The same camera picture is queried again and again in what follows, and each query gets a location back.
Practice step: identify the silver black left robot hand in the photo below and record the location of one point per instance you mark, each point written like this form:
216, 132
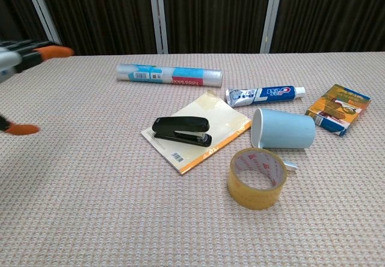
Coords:
9, 59

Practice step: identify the black stapler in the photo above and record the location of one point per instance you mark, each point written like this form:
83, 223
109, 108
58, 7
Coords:
180, 125

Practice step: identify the dark fabric partition panel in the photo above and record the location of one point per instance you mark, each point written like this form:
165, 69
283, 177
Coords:
15, 8
216, 14
331, 14
102, 14

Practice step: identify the clear cling wrap roll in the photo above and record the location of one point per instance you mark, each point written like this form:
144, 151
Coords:
180, 76

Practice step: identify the beige woven tablecloth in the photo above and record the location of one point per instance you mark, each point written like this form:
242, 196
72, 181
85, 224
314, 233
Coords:
105, 204

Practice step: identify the yellow and white notepad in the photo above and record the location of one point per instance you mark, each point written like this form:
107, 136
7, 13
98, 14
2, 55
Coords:
222, 119

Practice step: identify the blue white toothpaste tube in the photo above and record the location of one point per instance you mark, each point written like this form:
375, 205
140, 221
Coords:
264, 95

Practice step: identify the clear packing tape roll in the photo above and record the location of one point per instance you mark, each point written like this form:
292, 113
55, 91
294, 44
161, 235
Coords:
249, 195

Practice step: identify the light blue cup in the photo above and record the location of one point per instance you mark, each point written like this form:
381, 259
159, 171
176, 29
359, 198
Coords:
288, 128

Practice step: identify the orange printed cardboard box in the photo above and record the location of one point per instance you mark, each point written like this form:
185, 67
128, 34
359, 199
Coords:
338, 110

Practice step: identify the grey metal partition post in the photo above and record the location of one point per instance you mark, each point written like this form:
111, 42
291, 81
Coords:
158, 14
272, 14
42, 11

